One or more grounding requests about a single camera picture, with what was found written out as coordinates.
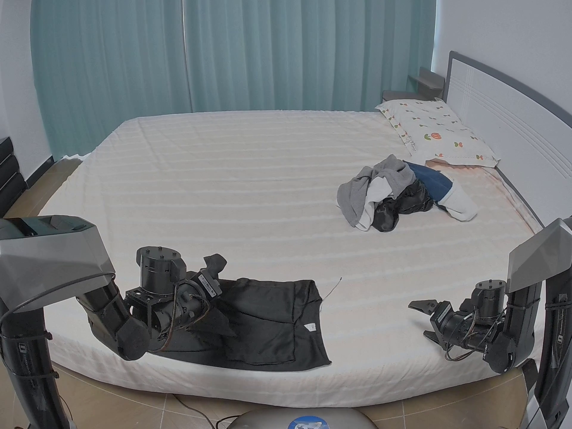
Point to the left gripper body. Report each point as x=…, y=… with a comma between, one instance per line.
x=187, y=311

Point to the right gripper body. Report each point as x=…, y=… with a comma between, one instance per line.
x=458, y=329

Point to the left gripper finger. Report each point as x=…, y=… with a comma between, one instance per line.
x=215, y=264
x=221, y=322

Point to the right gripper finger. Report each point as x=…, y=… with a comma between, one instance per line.
x=435, y=338
x=424, y=305

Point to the black T-shirt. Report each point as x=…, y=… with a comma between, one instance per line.
x=272, y=324

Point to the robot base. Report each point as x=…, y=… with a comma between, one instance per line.
x=304, y=419

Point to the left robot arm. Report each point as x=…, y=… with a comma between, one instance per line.
x=49, y=248

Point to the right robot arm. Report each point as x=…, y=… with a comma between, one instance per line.
x=536, y=257

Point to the bed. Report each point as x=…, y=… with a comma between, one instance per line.
x=268, y=203

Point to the pile of clothes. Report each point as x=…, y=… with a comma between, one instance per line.
x=357, y=197

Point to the white printed pillow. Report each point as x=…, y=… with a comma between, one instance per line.
x=438, y=128

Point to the grey bedside table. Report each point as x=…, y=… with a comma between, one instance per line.
x=415, y=87

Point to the black chest of drawers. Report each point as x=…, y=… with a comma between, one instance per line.
x=10, y=177

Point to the blue-green curtain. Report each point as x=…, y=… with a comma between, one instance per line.
x=313, y=38
x=111, y=60

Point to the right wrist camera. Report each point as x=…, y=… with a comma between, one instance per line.
x=440, y=313

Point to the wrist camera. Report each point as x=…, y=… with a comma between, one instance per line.
x=440, y=313
x=210, y=285

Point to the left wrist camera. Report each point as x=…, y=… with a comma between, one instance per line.
x=210, y=285

